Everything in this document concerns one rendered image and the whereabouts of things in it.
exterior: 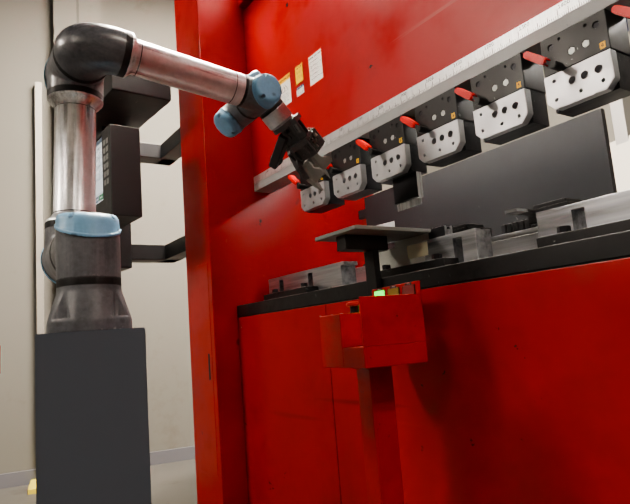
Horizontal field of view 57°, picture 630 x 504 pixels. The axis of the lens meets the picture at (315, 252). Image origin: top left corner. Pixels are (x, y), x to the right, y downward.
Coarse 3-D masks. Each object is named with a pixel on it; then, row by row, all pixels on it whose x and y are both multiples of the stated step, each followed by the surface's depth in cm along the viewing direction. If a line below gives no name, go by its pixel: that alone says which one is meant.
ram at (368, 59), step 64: (256, 0) 240; (320, 0) 200; (384, 0) 172; (448, 0) 151; (512, 0) 135; (256, 64) 239; (384, 64) 172; (448, 64) 151; (256, 128) 238; (320, 128) 199
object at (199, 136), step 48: (192, 0) 242; (192, 48) 241; (240, 48) 246; (192, 96) 240; (192, 144) 240; (240, 144) 239; (192, 192) 239; (240, 192) 235; (288, 192) 248; (192, 240) 238; (240, 240) 231; (288, 240) 244; (192, 288) 237; (240, 288) 228; (192, 336) 236; (192, 384) 235; (240, 384) 221; (240, 432) 218; (240, 480) 215
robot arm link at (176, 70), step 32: (64, 32) 117; (96, 32) 116; (128, 32) 120; (64, 64) 118; (96, 64) 118; (128, 64) 119; (160, 64) 123; (192, 64) 126; (224, 96) 132; (256, 96) 134
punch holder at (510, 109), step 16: (512, 64) 134; (528, 64) 133; (480, 80) 142; (496, 80) 138; (512, 80) 134; (528, 80) 132; (480, 96) 142; (496, 96) 138; (512, 96) 134; (528, 96) 131; (544, 96) 136; (480, 112) 141; (496, 112) 139; (512, 112) 133; (528, 112) 130; (544, 112) 135; (480, 128) 141; (496, 128) 137; (512, 128) 134; (528, 128) 135; (496, 144) 145
